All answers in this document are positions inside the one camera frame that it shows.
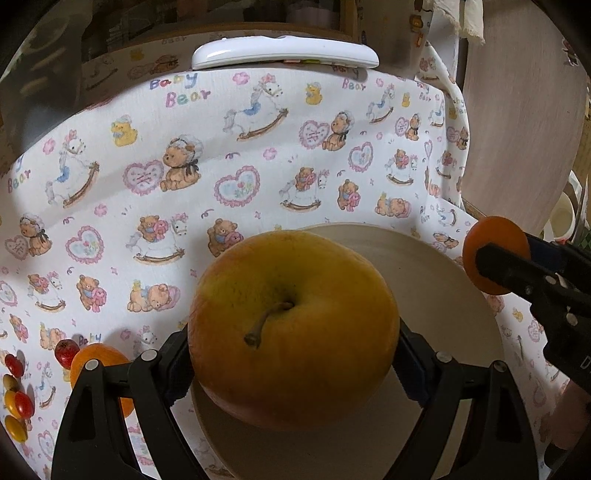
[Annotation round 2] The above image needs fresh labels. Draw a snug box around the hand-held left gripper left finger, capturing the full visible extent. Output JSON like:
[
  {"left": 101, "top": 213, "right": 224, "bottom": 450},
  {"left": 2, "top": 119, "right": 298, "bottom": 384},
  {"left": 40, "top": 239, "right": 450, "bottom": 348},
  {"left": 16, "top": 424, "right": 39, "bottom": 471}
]
[{"left": 51, "top": 327, "right": 206, "bottom": 480}]

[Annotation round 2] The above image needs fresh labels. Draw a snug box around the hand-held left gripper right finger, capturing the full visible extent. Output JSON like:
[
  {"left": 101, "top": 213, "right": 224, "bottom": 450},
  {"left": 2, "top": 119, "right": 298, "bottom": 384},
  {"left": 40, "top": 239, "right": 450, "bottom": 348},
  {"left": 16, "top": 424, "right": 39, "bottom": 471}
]
[{"left": 392, "top": 320, "right": 541, "bottom": 480}]

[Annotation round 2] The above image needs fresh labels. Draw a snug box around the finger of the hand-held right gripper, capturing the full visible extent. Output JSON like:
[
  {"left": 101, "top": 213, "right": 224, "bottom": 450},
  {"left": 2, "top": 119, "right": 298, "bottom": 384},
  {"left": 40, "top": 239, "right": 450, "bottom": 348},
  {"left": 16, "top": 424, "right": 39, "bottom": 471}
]
[
  {"left": 526, "top": 233, "right": 591, "bottom": 289},
  {"left": 475, "top": 243, "right": 591, "bottom": 324}
]

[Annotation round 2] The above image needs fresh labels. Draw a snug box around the orange tangerine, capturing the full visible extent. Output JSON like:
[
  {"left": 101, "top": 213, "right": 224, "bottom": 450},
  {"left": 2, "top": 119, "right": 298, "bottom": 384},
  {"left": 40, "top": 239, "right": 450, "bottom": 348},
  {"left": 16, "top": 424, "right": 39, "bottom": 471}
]
[
  {"left": 70, "top": 343, "right": 136, "bottom": 418},
  {"left": 462, "top": 216, "right": 532, "bottom": 296}
]

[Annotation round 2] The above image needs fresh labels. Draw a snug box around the cream round plate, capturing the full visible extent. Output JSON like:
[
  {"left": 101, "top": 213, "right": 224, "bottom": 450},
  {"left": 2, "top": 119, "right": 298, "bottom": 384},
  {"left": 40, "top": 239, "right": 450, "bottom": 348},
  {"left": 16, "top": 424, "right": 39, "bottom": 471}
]
[{"left": 189, "top": 224, "right": 506, "bottom": 480}]

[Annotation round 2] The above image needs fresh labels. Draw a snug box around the dark red hawthorn fruit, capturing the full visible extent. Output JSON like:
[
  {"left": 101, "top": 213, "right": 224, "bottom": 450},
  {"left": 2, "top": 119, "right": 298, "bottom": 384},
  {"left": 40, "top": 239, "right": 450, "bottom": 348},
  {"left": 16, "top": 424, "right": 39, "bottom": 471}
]
[{"left": 54, "top": 339, "right": 81, "bottom": 369}]

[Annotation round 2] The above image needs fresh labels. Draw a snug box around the large yellow-red apple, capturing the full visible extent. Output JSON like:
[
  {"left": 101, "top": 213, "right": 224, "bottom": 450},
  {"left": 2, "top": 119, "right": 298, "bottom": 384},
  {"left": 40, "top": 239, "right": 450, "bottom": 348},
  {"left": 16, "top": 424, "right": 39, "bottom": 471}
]
[{"left": 187, "top": 231, "right": 402, "bottom": 432}]

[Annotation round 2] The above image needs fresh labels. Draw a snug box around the white cup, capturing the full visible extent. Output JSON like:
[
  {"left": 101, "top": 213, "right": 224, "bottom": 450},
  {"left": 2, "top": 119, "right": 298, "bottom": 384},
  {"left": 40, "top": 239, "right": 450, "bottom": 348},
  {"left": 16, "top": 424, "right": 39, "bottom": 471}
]
[{"left": 547, "top": 185, "right": 583, "bottom": 244}]

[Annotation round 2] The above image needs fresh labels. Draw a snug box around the round wooden board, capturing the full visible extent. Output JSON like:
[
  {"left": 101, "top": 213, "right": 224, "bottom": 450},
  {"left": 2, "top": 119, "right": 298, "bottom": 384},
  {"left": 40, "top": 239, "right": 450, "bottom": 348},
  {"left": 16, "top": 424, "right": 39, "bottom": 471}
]
[{"left": 457, "top": 0, "right": 591, "bottom": 241}]

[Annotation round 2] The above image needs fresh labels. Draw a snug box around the bear printed cloth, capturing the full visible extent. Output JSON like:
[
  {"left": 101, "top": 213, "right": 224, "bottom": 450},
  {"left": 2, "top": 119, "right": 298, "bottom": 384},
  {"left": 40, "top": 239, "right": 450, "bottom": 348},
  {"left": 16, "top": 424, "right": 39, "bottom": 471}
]
[{"left": 0, "top": 41, "right": 573, "bottom": 480}]

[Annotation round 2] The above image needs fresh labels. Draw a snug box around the white remote control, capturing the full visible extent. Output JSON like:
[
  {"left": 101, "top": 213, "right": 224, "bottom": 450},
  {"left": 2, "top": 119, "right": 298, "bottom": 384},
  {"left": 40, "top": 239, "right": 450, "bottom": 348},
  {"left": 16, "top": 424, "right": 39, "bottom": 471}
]
[{"left": 191, "top": 36, "right": 380, "bottom": 71}]

